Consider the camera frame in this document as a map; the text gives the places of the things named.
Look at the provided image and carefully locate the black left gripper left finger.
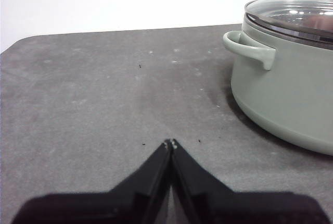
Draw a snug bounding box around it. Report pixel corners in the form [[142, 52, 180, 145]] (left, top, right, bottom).
[[15, 138, 173, 224]]

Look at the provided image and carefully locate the glass lid with green knob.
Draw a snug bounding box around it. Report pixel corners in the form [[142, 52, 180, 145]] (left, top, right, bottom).
[[244, 0, 333, 44]]

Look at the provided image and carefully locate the sage green electric pot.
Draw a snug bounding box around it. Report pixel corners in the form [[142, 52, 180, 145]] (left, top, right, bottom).
[[223, 13, 333, 156]]

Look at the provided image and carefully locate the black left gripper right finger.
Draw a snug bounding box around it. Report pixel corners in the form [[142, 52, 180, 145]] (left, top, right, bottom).
[[170, 138, 329, 224]]

